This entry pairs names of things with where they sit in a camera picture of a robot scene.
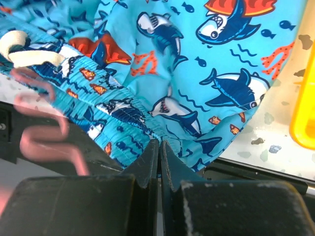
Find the yellow plastic tray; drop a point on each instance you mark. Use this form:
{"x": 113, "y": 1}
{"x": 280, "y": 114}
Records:
{"x": 302, "y": 126}

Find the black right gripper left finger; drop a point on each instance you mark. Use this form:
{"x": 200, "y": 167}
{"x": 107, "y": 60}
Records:
{"x": 109, "y": 205}

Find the blue shark print shorts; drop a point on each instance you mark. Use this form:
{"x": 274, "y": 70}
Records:
{"x": 191, "y": 72}

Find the pink wire hanger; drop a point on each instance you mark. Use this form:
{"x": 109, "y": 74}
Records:
{"x": 38, "y": 134}

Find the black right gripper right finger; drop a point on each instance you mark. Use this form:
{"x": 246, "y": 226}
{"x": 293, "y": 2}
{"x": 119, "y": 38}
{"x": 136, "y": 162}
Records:
{"x": 238, "y": 206}

